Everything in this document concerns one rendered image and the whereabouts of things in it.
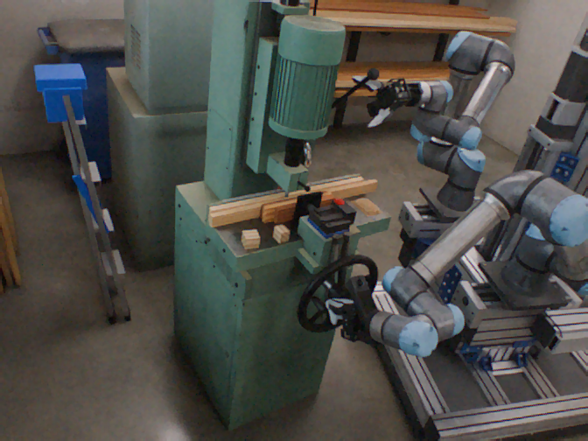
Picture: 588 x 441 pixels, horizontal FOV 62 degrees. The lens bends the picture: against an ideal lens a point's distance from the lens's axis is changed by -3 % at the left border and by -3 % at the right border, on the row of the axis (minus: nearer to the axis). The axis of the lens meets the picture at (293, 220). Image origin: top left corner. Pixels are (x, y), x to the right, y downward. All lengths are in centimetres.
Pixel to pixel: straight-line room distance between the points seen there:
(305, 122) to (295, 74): 14
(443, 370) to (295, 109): 134
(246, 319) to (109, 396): 81
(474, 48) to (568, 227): 87
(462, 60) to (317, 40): 73
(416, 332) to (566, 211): 44
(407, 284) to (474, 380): 109
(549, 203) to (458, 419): 109
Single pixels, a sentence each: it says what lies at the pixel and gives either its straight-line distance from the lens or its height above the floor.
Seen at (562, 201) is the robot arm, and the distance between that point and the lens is 127.
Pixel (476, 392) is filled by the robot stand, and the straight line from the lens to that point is 227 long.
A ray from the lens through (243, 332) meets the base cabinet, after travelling 169.
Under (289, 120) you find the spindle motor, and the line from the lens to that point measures 143.
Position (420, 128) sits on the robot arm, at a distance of 168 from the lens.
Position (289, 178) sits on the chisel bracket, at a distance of 154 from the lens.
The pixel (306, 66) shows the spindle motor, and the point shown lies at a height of 141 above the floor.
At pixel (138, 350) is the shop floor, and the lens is 239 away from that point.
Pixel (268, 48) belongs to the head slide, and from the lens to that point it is 150.
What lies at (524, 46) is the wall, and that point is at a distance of 514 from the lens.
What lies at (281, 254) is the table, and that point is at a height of 87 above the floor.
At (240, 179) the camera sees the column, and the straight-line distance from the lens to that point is 175.
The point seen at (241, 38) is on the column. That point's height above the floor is 141.
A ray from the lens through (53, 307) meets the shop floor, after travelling 263.
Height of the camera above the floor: 180
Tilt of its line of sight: 34 degrees down
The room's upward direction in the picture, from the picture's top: 10 degrees clockwise
